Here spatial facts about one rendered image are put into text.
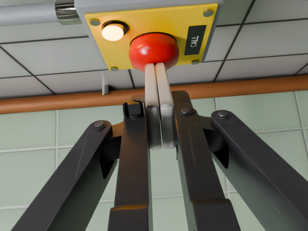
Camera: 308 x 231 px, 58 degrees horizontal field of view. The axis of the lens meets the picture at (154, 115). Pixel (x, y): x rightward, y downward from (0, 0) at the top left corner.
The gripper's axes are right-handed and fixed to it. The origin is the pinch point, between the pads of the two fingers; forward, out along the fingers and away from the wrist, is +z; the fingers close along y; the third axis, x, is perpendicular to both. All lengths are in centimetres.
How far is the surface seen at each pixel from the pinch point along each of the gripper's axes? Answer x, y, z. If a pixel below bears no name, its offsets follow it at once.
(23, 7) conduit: 5.6, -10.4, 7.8
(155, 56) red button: 2.0, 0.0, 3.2
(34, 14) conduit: 5.0, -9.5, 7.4
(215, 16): 4.4, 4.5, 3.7
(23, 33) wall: 1.7, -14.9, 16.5
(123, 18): 5.0, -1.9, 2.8
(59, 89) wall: -11.2, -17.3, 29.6
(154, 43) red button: 2.9, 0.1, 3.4
